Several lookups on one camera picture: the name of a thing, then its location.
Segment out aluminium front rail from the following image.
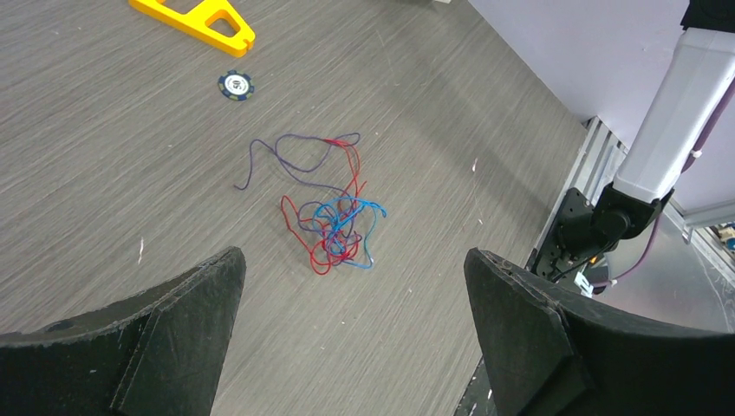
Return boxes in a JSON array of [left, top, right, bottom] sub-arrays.
[[556, 117, 734, 269]]

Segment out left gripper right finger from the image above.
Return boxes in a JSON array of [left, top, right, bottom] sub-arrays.
[[464, 248, 734, 415]]

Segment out small round metal disc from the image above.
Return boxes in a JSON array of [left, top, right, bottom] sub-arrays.
[[218, 69, 255, 101]]

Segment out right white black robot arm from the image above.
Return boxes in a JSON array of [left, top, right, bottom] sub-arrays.
[[555, 1, 734, 259]]

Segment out yellow triangular plastic frame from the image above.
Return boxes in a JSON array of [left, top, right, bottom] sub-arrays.
[[128, 0, 256, 58]]

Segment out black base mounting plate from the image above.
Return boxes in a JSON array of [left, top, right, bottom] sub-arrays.
[[454, 187, 593, 416]]

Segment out red blue purple cables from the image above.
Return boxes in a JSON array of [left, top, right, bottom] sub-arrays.
[[234, 132, 388, 276]]

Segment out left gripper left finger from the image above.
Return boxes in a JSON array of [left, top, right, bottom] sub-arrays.
[[1, 247, 246, 415]]

